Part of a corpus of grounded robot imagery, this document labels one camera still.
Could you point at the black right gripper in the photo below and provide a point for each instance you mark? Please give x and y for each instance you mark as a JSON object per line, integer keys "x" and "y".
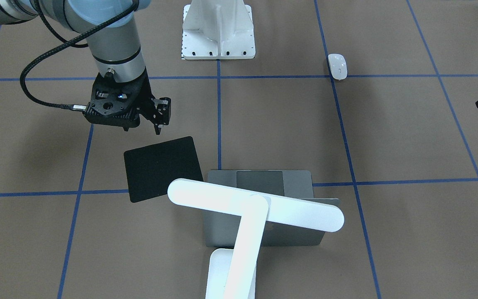
{"x": 161, "y": 111}

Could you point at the black mouse pad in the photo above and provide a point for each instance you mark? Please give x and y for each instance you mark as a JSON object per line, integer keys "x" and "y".
{"x": 152, "y": 168}

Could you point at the white computer mouse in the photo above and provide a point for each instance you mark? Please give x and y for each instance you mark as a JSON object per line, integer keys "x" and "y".
{"x": 337, "y": 66}

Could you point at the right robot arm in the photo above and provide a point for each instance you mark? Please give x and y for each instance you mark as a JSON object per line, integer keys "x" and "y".
{"x": 106, "y": 27}

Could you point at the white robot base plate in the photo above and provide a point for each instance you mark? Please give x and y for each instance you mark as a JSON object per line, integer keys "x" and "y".
{"x": 195, "y": 46}

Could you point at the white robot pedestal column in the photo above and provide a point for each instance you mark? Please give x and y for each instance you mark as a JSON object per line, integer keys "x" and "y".
{"x": 220, "y": 20}

